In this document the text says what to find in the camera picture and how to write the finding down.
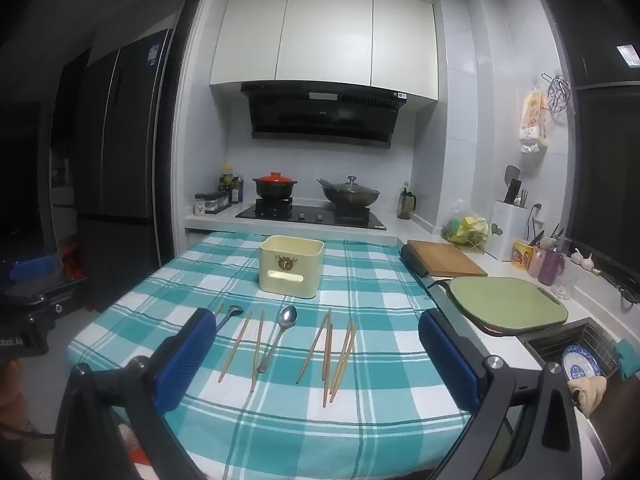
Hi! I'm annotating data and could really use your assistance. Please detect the teal checked tablecloth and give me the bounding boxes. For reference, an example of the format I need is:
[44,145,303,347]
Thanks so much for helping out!
[65,232,473,480]

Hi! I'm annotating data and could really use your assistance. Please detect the dark refrigerator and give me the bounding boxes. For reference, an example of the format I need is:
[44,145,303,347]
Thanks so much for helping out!
[75,27,176,311]

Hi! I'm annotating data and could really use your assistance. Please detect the small metal spoon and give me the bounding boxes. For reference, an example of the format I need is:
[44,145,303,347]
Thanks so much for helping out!
[215,304,245,333]

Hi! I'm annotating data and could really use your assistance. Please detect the yellow printed cup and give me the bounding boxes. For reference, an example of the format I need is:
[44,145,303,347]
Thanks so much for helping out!
[512,239,536,272]

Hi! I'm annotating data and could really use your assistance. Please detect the teal glove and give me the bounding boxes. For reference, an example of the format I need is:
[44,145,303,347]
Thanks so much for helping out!
[612,338,640,379]

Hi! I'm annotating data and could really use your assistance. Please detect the dark wok with lid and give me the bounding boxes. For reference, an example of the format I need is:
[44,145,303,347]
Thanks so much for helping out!
[316,176,382,209]

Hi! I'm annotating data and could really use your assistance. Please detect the person's left hand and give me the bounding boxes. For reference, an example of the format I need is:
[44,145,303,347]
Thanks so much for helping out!
[0,360,25,431]

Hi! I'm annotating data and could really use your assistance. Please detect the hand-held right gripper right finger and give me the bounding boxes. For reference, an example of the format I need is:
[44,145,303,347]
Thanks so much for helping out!
[417,308,601,480]

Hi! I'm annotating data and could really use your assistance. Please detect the black clay pot red lid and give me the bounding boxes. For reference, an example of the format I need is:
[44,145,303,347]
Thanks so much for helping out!
[251,172,298,201]

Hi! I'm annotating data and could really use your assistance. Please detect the beige cloth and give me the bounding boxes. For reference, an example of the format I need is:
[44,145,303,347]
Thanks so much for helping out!
[567,375,608,416]

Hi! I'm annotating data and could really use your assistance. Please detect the black range hood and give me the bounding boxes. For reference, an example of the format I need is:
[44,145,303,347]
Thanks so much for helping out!
[240,82,408,150]

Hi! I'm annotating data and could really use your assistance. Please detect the hanging wire steamer rack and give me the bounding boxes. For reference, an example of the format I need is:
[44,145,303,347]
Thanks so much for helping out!
[541,74,572,112]

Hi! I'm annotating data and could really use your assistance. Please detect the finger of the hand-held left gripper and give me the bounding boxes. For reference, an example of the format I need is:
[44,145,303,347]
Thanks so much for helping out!
[7,256,58,283]
[0,281,67,323]

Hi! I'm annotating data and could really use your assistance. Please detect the blue white patterned plate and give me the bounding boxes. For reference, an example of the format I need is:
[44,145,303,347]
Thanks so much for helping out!
[561,344,603,382]

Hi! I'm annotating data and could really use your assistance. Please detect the wooden cutting board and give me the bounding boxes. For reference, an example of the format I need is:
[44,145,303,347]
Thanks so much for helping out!
[406,240,488,278]

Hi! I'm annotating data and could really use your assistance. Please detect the clear drinking glass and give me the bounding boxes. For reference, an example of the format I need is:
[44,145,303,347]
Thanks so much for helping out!
[552,275,577,301]

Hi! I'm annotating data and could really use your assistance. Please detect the hanging printed bag packet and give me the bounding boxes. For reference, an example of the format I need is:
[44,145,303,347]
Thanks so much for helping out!
[518,87,550,155]

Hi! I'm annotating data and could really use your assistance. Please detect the kitchen sink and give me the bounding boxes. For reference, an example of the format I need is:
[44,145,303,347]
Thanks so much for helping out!
[520,317,631,396]

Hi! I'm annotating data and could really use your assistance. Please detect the dark window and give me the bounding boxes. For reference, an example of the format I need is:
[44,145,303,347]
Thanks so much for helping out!
[534,0,640,306]

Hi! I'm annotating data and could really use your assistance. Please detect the red floor object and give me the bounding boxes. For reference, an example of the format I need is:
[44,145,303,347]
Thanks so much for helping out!
[60,242,82,282]

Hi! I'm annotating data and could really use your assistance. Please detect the white wall cabinet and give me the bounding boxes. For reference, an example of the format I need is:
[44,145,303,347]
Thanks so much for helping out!
[209,0,440,106]

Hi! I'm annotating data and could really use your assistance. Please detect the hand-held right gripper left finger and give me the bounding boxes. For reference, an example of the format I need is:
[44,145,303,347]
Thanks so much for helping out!
[50,307,221,480]

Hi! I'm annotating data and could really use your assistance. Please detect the black spatula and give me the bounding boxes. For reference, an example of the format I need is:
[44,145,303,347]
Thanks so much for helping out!
[504,165,523,206]

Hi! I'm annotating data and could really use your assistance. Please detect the cream utensil box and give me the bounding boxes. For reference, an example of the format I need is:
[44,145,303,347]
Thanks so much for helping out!
[258,235,326,302]

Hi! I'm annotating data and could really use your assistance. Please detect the dark water pitcher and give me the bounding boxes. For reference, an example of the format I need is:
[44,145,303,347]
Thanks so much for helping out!
[397,187,417,221]

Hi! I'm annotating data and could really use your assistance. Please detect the green cutting board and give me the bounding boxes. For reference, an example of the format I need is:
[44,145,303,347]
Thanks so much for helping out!
[446,276,569,331]

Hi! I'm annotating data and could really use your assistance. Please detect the purple bottle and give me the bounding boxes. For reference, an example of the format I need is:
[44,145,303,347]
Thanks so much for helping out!
[537,246,566,287]

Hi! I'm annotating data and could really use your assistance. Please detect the clear plastic bag yellow contents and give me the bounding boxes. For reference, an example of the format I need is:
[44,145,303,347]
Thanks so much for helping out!
[442,200,491,251]

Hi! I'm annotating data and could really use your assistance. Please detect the white knife holder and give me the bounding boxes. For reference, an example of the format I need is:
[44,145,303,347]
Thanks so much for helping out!
[487,199,531,263]

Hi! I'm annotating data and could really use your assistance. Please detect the large metal spoon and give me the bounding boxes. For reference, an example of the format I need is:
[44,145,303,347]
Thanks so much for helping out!
[256,305,299,374]

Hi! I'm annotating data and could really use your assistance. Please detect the black gas hob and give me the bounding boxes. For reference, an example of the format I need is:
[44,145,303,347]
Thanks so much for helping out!
[235,199,387,231]

